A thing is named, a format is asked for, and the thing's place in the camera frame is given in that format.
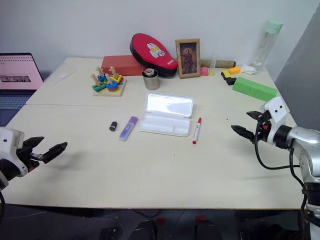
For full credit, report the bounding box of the steel mug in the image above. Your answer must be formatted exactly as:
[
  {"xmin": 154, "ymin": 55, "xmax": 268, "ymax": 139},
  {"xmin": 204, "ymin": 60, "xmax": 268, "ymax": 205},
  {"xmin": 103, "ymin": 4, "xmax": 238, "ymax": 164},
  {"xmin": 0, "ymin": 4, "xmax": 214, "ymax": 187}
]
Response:
[{"xmin": 141, "ymin": 68, "xmax": 161, "ymax": 91}]

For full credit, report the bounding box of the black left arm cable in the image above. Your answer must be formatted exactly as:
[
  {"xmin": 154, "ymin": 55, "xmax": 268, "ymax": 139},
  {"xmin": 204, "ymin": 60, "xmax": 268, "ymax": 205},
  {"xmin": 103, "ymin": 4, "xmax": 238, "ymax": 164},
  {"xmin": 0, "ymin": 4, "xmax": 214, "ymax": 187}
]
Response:
[{"xmin": 0, "ymin": 191, "xmax": 6, "ymax": 221}]

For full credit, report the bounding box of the purple eraser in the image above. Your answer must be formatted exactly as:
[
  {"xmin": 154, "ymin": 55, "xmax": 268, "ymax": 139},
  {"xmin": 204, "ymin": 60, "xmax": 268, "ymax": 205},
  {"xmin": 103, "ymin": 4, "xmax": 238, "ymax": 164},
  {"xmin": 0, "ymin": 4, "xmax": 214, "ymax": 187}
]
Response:
[{"xmin": 118, "ymin": 116, "xmax": 139, "ymax": 142}]

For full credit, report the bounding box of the green rectangular box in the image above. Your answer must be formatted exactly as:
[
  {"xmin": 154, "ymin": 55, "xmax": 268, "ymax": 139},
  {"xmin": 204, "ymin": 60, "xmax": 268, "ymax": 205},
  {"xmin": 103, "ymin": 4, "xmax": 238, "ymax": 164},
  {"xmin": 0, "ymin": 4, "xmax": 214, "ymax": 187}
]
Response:
[{"xmin": 232, "ymin": 76, "xmax": 278, "ymax": 102}]

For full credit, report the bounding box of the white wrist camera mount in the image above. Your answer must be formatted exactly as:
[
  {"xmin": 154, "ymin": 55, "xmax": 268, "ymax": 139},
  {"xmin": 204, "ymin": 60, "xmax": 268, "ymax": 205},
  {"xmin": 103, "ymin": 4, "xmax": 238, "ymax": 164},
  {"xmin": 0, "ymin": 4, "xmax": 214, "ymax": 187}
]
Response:
[
  {"xmin": 0, "ymin": 126, "xmax": 25, "ymax": 182},
  {"xmin": 263, "ymin": 96, "xmax": 291, "ymax": 145}
]

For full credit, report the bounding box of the red rectangular box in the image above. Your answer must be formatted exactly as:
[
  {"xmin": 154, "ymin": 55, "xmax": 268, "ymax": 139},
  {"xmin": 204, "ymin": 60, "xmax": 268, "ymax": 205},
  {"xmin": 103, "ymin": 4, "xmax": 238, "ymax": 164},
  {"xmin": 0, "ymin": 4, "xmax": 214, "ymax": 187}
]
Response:
[{"xmin": 101, "ymin": 55, "xmax": 148, "ymax": 77}]

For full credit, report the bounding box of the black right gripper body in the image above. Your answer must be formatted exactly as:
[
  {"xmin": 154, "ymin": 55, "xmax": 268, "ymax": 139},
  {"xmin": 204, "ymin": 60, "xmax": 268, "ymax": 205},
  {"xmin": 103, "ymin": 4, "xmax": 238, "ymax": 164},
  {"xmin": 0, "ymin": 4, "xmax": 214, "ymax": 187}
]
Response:
[{"xmin": 254, "ymin": 109, "xmax": 273, "ymax": 145}]

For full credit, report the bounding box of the red whiteboard marker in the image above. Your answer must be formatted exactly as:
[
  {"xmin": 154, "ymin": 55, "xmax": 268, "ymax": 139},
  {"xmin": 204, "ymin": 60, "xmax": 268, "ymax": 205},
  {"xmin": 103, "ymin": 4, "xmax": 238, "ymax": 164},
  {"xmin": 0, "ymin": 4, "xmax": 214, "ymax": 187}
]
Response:
[{"xmin": 191, "ymin": 117, "xmax": 203, "ymax": 145}]

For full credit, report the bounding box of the white plastic pencil case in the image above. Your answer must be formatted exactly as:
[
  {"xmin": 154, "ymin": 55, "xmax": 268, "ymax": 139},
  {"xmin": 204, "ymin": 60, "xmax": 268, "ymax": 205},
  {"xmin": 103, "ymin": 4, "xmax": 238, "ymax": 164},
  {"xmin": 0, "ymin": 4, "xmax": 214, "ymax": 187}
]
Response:
[{"xmin": 137, "ymin": 91, "xmax": 195, "ymax": 138}]

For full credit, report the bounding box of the clear measuring cylinder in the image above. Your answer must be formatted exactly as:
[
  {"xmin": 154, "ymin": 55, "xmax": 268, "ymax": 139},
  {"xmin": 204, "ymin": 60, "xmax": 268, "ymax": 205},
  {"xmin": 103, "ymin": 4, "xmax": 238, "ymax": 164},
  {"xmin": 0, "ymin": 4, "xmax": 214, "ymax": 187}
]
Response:
[{"xmin": 208, "ymin": 52, "xmax": 217, "ymax": 77}]

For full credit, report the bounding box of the clear bottle green lid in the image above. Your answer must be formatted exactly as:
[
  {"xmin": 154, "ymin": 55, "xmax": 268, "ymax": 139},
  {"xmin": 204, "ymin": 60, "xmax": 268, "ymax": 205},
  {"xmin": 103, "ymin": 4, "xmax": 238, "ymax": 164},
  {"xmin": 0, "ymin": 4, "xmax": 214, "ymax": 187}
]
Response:
[{"xmin": 253, "ymin": 19, "xmax": 284, "ymax": 72}]

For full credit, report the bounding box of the dark rounded foot shape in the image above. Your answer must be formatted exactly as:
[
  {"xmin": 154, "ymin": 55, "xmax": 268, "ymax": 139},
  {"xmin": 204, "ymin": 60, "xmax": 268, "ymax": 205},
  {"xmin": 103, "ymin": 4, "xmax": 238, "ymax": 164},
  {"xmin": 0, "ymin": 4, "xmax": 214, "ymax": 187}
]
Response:
[
  {"xmin": 136, "ymin": 219, "xmax": 158, "ymax": 240},
  {"xmin": 194, "ymin": 219, "xmax": 221, "ymax": 240}
]

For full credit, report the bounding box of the wooden colourful stacking toy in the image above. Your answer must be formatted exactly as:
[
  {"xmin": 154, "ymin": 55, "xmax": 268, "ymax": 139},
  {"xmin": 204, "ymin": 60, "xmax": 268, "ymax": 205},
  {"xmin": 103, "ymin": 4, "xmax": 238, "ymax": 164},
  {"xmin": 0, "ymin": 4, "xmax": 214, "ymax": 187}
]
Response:
[{"xmin": 90, "ymin": 66, "xmax": 128, "ymax": 98}]

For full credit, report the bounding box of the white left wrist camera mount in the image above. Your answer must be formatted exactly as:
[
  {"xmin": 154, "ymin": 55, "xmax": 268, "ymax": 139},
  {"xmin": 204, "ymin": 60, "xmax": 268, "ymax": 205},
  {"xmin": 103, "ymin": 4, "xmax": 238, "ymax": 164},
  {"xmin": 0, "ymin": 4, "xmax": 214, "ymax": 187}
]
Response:
[{"xmin": 0, "ymin": 126, "xmax": 25, "ymax": 182}]

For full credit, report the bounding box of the brown rolled mat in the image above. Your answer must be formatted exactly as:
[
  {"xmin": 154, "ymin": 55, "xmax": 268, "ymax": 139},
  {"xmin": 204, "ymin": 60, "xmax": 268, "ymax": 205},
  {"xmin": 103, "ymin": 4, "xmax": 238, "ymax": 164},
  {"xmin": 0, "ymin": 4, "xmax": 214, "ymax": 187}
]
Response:
[{"xmin": 199, "ymin": 59, "xmax": 237, "ymax": 69}]

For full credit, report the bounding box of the red black punch pad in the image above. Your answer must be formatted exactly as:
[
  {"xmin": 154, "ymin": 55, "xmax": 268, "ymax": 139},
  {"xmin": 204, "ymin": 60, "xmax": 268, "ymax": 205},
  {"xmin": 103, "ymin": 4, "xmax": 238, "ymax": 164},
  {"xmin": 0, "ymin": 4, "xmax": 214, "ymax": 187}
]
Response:
[{"xmin": 129, "ymin": 33, "xmax": 179, "ymax": 79}]

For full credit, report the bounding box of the open laptop pink screen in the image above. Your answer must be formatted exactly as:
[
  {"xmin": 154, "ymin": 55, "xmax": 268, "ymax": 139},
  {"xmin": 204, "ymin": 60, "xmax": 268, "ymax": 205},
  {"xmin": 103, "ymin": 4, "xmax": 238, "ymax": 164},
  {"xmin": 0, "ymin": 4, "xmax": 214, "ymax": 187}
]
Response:
[{"xmin": 0, "ymin": 52, "xmax": 45, "ymax": 127}]

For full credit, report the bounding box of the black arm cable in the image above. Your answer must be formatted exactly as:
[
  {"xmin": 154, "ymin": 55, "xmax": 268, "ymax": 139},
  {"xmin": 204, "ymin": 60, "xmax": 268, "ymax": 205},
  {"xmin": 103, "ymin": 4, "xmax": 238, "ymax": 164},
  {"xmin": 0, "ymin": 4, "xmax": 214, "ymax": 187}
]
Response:
[
  {"xmin": 0, "ymin": 191, "xmax": 6, "ymax": 221},
  {"xmin": 254, "ymin": 122, "xmax": 310, "ymax": 216}
]

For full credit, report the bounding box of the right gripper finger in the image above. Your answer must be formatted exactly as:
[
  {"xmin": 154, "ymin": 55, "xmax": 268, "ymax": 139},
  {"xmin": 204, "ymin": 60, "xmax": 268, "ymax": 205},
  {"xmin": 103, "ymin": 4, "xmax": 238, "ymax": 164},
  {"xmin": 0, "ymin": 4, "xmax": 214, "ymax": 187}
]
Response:
[
  {"xmin": 230, "ymin": 124, "xmax": 256, "ymax": 145},
  {"xmin": 246, "ymin": 110, "xmax": 263, "ymax": 123}
]

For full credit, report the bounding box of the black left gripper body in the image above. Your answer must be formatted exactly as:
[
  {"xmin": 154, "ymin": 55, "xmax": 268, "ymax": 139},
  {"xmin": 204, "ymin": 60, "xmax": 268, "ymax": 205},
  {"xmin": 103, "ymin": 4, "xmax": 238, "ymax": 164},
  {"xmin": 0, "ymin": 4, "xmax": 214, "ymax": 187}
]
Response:
[{"xmin": 15, "ymin": 146, "xmax": 44, "ymax": 173}]

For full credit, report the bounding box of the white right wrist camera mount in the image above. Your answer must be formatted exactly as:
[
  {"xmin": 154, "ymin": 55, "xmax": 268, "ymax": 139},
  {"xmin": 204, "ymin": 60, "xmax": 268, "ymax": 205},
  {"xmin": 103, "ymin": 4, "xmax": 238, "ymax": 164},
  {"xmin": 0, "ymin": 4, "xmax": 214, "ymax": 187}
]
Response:
[{"xmin": 263, "ymin": 96, "xmax": 291, "ymax": 145}]

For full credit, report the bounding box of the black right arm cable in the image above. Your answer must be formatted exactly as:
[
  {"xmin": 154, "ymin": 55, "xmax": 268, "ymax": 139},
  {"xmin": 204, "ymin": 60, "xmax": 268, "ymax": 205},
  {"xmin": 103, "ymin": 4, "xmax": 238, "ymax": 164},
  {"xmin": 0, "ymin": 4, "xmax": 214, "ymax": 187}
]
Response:
[{"xmin": 254, "ymin": 122, "xmax": 310, "ymax": 216}]

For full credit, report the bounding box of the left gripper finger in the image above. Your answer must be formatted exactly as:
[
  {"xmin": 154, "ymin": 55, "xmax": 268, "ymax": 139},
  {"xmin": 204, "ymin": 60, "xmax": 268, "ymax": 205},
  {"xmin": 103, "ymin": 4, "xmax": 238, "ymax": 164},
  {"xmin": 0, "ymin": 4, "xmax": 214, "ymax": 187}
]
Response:
[
  {"xmin": 41, "ymin": 141, "xmax": 68, "ymax": 165},
  {"xmin": 22, "ymin": 136, "xmax": 45, "ymax": 151}
]

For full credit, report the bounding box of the wooden picture frame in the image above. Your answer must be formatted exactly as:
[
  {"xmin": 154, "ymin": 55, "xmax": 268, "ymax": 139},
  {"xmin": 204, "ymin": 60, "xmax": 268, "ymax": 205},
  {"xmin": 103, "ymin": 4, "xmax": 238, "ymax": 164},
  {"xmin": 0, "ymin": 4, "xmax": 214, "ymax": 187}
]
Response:
[{"xmin": 175, "ymin": 38, "xmax": 202, "ymax": 80}]

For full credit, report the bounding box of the white crumpled tissue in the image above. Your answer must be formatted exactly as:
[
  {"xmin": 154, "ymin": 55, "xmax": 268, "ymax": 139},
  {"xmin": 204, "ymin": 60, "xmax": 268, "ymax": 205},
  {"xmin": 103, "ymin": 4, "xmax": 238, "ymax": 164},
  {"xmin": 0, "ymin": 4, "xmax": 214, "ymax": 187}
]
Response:
[{"xmin": 240, "ymin": 63, "xmax": 258, "ymax": 75}]

